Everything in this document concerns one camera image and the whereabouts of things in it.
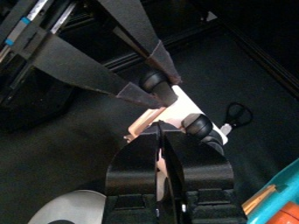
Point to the orange toy fruit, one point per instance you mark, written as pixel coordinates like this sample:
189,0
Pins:
290,214

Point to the beige wooden toy stick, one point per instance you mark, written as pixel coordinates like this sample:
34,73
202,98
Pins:
259,199

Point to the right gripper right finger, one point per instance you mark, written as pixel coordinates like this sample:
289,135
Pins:
202,180

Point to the teal toy basket orange rim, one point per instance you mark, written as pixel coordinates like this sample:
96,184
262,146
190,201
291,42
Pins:
281,186

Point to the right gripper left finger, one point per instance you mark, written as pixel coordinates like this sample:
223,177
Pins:
132,175

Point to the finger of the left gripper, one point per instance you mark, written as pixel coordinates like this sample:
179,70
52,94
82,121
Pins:
137,23
78,67

